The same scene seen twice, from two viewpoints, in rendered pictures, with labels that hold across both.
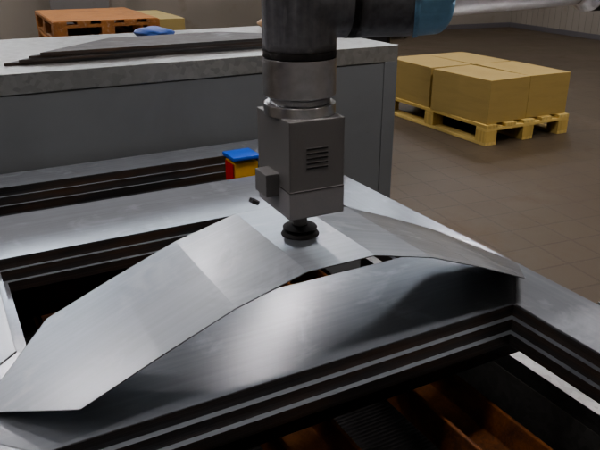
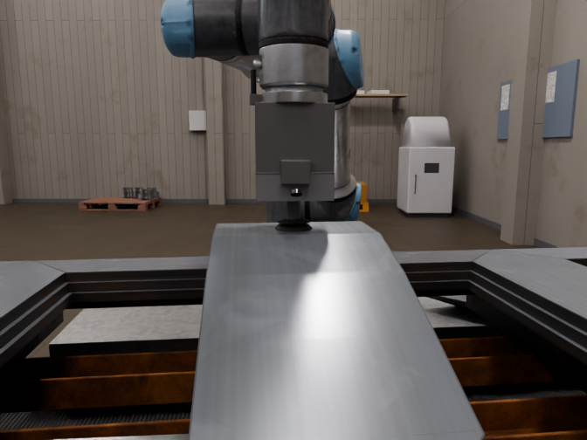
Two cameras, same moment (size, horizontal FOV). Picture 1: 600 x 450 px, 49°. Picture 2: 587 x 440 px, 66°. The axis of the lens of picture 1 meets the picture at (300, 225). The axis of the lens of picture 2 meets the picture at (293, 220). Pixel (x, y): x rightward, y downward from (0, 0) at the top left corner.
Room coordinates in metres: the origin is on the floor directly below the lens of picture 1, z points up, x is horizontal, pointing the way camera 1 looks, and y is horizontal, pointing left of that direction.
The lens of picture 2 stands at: (0.49, 0.47, 1.07)
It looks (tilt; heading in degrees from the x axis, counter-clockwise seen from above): 9 degrees down; 292
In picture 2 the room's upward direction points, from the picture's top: straight up
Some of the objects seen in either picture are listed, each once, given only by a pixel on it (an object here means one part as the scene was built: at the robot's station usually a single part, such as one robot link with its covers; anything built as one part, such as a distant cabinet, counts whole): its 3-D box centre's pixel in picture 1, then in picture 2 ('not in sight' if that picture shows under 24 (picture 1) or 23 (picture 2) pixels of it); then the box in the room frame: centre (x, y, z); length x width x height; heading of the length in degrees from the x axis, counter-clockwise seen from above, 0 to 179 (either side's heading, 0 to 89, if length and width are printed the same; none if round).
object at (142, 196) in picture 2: not in sight; (121, 198); (6.31, -5.69, 0.17); 1.19 x 0.83 x 0.34; 22
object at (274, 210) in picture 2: not in sight; (288, 201); (0.99, -0.70, 0.92); 0.13 x 0.12 x 0.14; 14
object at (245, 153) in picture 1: (241, 157); not in sight; (1.32, 0.12, 0.88); 0.06 x 0.06 x 0.02; 28
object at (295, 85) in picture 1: (298, 79); (291, 72); (0.69, 0.00, 1.15); 0.08 x 0.08 x 0.05
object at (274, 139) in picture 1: (288, 154); (291, 146); (0.69, 0.01, 1.07); 0.10 x 0.09 x 0.16; 116
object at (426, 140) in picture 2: not in sight; (424, 166); (1.32, -6.90, 0.76); 0.77 x 0.68 x 1.52; 112
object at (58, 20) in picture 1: (97, 69); not in sight; (5.34, 1.60, 0.42); 1.16 x 0.80 x 0.83; 24
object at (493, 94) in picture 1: (470, 93); not in sight; (5.32, -1.37, 0.23); 1.37 x 0.94 x 0.45; 22
